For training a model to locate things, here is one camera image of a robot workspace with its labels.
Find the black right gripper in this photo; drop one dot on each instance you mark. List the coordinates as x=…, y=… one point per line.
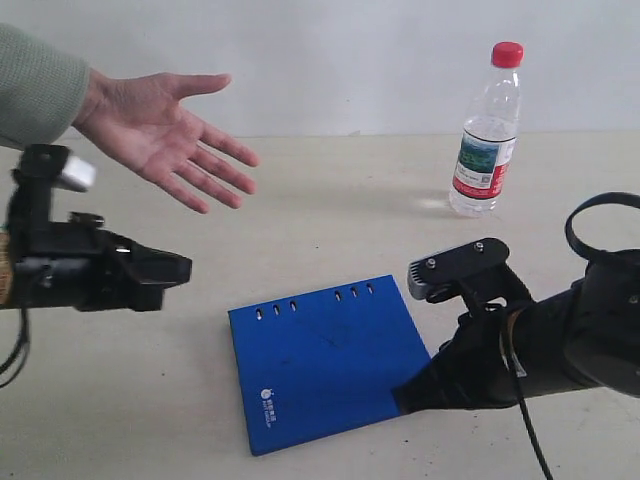
x=474, y=370

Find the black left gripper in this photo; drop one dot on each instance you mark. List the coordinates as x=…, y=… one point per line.
x=79, y=264

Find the blue ring binder notebook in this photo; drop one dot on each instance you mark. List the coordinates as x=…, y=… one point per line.
x=324, y=362

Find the clear plastic water bottle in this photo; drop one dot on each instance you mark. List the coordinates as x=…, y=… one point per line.
x=489, y=135

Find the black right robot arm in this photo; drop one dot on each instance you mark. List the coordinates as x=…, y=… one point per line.
x=584, y=337

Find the green sleeved forearm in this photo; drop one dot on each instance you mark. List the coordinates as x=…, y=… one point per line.
x=42, y=89

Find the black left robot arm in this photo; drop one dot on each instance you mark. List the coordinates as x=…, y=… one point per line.
x=10, y=265

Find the person's open bare hand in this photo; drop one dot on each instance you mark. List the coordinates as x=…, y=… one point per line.
x=141, y=124

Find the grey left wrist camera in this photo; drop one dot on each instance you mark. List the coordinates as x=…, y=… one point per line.
x=41, y=169

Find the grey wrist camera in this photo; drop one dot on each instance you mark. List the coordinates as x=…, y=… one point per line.
x=41, y=169
x=477, y=272

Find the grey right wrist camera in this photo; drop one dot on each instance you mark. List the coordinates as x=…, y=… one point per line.
x=477, y=272

